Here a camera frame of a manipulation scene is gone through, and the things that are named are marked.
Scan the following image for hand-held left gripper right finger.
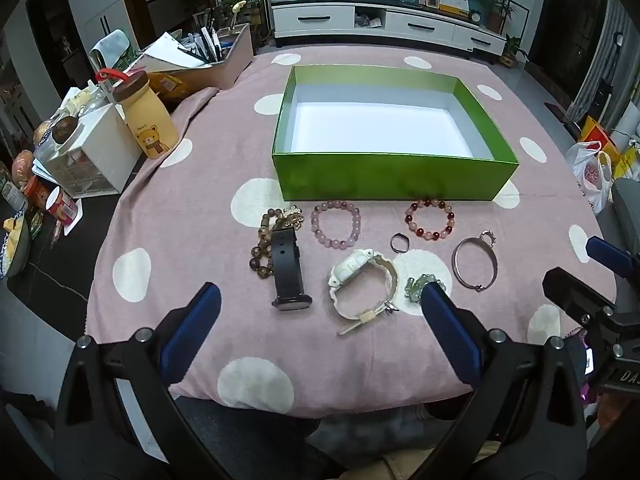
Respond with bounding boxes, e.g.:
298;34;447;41
420;282;588;480

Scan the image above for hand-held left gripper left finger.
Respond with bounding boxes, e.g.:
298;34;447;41
52;282;223;480

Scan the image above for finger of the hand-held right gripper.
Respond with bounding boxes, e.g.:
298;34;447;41
586;236;640;280
542;266;619;332

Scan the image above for green bead bracelet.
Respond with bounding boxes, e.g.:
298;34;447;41
402;272;446;306

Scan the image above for silver bangle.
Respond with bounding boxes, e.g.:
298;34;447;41
451;237;499;292

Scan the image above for black watch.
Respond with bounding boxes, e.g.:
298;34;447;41
270;227;313;311

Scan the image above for white watch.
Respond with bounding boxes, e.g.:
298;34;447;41
327;248;401;336

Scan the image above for brown bead bracelet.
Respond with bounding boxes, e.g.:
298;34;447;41
249;207;291;277

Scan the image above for green cardboard box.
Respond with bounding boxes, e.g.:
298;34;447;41
271;65;521;202

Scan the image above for grey chair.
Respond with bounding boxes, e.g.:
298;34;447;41
597;177;640;241

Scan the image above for white plastic bag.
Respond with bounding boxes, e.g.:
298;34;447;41
565;141;613;213

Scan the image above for gold brooch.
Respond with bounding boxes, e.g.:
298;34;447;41
280;205;306;231

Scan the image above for red cup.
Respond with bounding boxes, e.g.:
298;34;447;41
47;186;83;226

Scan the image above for bowl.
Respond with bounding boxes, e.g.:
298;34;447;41
0;215;31;278

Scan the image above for white drawer organizer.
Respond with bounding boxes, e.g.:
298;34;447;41
34;102;143;198

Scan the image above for red jar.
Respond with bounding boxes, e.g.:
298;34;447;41
25;176;56;211

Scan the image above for yellow bear bottle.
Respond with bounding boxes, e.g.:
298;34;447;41
95;67;180;161

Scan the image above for small potted plant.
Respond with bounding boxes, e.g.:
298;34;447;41
500;35;530;68

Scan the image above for brown round ornament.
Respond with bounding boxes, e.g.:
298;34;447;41
51;116;80;142

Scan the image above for orange snack packet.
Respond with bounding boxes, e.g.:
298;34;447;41
149;72;193;108

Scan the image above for pale yellow plastic bag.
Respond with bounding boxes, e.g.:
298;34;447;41
60;85;108;118

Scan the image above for pink storage box with pens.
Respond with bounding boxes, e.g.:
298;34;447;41
140;22;255;92

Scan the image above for tall potted plant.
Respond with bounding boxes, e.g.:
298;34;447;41
487;0;518;36

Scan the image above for white papers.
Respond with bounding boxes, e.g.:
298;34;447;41
142;31;211;68

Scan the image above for white green bag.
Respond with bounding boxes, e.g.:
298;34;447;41
89;29;132;68

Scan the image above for white tv cabinet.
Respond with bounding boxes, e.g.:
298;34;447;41
270;0;507;56

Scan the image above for red bead bracelet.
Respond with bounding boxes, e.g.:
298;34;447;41
404;199;457;242

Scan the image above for pink bead bracelet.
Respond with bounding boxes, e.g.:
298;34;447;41
310;200;362;246

